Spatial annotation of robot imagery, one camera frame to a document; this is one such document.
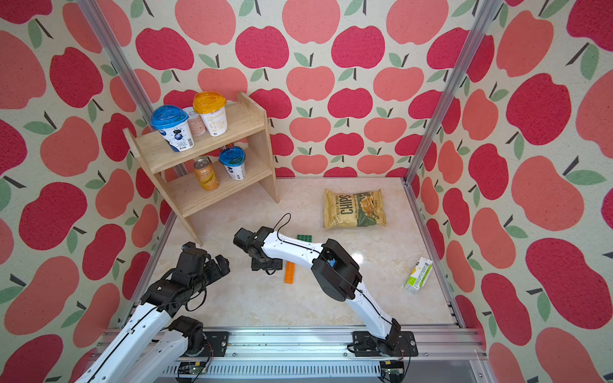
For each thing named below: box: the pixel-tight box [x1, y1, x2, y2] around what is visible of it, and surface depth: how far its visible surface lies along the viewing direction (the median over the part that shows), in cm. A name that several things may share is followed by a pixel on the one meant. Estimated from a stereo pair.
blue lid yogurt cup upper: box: [150, 104, 195, 153], surface depth 66 cm
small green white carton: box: [403, 256, 434, 295], surface depth 87 cm
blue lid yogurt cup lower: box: [218, 146, 246, 182], surface depth 88 cm
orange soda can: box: [193, 156, 220, 192], surface depth 84 cm
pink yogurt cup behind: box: [187, 110, 208, 137], surface depth 75 cm
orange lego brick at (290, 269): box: [284, 260, 297, 277], surface depth 91 cm
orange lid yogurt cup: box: [193, 90, 229, 138], surface depth 71 cm
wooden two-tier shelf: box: [122, 91, 280, 247], surface depth 85 cm
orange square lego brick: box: [284, 268, 297, 285], surface depth 90 cm
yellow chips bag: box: [324, 188, 388, 230], surface depth 103 cm
